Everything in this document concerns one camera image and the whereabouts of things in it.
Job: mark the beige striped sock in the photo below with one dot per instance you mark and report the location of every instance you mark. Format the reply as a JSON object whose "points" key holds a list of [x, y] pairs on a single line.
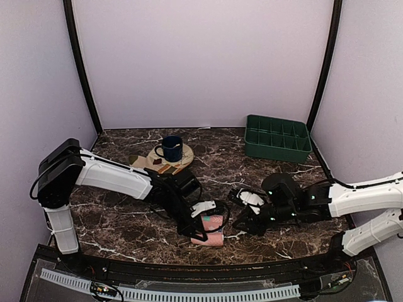
{"points": [[160, 165]]}

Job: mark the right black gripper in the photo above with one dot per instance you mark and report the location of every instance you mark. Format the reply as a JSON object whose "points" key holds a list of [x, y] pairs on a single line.
{"points": [[255, 228]]}

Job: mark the black right frame post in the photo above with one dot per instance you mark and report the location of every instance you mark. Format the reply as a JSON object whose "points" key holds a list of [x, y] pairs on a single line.
{"points": [[326, 64]]}

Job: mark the black front rail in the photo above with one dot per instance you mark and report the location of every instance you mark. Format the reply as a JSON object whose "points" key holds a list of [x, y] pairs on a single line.
{"points": [[104, 269]]}

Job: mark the green compartment tray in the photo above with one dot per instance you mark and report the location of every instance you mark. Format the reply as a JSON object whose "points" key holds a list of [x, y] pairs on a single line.
{"points": [[277, 139]]}

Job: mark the black frame post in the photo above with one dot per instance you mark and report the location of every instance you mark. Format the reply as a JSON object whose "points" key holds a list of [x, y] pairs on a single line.
{"points": [[79, 63], [326, 64]]}

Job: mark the dark blue mug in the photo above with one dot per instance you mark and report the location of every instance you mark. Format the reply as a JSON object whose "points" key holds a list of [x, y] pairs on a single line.
{"points": [[170, 149]]}

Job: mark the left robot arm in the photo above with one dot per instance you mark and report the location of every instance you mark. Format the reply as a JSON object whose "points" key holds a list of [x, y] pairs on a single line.
{"points": [[69, 166]]}

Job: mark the pink patterned sock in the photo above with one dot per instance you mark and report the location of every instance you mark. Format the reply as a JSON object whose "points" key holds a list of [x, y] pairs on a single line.
{"points": [[213, 227]]}

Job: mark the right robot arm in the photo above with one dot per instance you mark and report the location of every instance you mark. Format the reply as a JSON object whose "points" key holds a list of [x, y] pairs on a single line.
{"points": [[332, 198]]}

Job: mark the white slotted cable duct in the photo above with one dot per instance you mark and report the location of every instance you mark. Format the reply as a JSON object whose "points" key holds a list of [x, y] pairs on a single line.
{"points": [[170, 293]]}

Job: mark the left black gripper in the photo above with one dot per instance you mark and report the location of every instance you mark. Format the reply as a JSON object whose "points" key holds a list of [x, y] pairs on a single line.
{"points": [[188, 230]]}

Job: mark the black left frame post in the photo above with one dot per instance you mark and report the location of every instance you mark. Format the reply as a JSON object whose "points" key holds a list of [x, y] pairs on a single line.
{"points": [[79, 63]]}

